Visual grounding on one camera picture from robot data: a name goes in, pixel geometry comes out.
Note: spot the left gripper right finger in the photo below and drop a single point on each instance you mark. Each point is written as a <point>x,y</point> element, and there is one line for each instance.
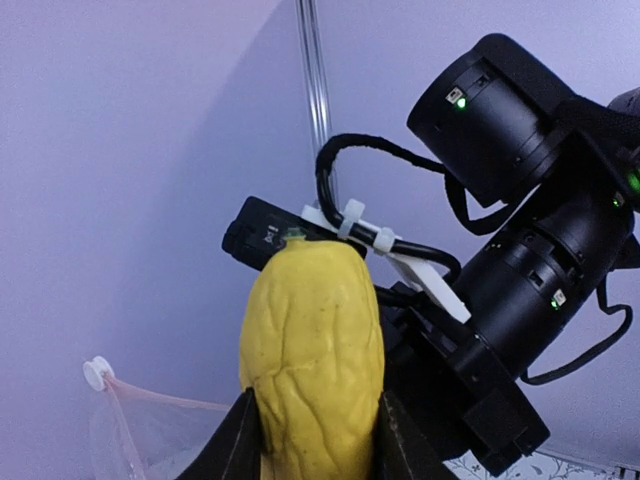
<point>401,450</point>

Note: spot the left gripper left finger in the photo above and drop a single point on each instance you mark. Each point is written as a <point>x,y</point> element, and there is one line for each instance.
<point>234,450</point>

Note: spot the clear zip top bag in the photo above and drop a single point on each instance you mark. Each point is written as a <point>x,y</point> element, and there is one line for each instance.
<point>135,433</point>

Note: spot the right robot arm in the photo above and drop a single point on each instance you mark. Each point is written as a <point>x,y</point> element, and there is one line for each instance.
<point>552,180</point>

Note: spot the floral table mat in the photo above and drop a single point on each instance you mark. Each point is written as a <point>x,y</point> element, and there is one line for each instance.
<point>546,464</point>

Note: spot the yellow toy corn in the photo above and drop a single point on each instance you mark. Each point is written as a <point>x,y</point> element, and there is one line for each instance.
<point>311,348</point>

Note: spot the right aluminium frame post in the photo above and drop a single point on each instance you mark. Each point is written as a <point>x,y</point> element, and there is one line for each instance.
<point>316,86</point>

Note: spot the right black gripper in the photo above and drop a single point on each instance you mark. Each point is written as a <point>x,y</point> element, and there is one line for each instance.
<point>453,387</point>

